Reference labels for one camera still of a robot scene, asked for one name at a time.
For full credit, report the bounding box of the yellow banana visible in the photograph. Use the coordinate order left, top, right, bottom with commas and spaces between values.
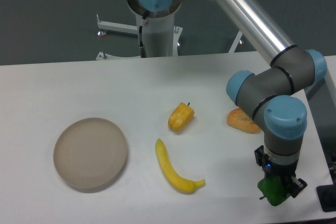
155, 138, 205, 195

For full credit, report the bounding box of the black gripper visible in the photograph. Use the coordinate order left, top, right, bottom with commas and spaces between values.
254, 145, 307, 198

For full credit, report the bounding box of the orange pastry bread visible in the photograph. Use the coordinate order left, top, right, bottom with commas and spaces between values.
226, 108, 260, 134

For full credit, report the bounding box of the black clamp device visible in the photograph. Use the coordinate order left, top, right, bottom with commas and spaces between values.
316, 185, 335, 212

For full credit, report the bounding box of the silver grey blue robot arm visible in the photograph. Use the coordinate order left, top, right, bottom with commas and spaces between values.
132, 0, 327, 200

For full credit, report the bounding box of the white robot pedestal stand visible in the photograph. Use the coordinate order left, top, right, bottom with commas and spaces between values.
97, 0, 247, 59

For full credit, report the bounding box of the beige round plate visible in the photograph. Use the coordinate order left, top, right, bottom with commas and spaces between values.
53, 118, 128, 193

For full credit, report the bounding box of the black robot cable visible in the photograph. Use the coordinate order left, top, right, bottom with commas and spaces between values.
138, 10, 151, 58

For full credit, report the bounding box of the green bell pepper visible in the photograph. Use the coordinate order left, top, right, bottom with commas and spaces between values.
257, 175, 289, 206

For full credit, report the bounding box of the yellow bell pepper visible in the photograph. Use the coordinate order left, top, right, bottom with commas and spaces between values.
168, 102, 195, 132

